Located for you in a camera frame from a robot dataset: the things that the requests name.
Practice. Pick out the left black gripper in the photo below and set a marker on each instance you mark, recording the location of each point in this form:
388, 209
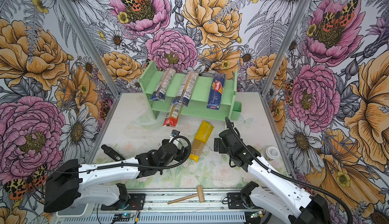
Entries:
179, 154

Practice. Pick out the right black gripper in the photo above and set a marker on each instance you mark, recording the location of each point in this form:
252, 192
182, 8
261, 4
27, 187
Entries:
221, 149

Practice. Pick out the red-ended clear spaghetti bag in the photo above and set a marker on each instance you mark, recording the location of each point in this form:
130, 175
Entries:
172, 116

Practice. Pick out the yellow spaghetti bag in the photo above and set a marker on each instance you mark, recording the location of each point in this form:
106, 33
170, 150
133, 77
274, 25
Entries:
203, 134

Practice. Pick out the clear spaghetti bag white label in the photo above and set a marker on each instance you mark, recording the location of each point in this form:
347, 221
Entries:
186, 88

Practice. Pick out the clear spaghetti bag dark end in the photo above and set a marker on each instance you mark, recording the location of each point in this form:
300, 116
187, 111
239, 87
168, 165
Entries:
160, 91

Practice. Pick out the blue Barilla spaghetti bag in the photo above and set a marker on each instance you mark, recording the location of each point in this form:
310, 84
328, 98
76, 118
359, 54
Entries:
216, 91

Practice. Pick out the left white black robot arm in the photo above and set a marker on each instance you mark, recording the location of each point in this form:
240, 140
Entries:
76, 184

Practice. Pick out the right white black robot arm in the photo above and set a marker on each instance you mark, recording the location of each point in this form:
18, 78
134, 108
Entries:
286, 201

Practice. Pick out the green wooden two-tier shelf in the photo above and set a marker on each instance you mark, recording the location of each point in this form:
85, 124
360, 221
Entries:
197, 104

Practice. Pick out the clear tape roll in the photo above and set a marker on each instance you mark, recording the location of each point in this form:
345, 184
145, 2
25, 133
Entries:
272, 153

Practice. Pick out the small wooden mallet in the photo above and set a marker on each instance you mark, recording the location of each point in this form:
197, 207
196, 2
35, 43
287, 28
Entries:
199, 194

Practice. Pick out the black handheld remote device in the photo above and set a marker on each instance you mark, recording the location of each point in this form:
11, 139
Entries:
110, 152

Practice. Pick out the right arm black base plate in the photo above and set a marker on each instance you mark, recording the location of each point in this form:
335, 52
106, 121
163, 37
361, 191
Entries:
235, 201

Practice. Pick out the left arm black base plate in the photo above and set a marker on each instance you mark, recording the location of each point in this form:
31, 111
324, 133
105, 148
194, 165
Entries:
134, 202

